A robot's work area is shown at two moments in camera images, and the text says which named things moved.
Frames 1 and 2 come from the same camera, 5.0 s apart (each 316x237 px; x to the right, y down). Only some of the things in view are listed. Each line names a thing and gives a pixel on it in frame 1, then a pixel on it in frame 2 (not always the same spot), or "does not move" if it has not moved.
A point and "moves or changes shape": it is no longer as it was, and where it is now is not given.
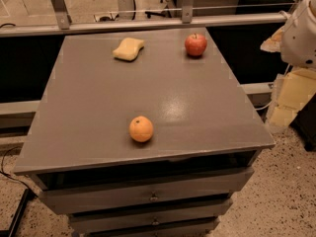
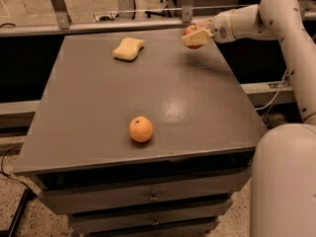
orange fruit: x=141 y=128 does not move
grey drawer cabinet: x=179 y=183 does not move
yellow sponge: x=128 y=49 does not move
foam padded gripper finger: x=274 y=44 to x=197 y=38
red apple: x=196 y=44 moves or changes shape
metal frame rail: x=144 y=25 does not move
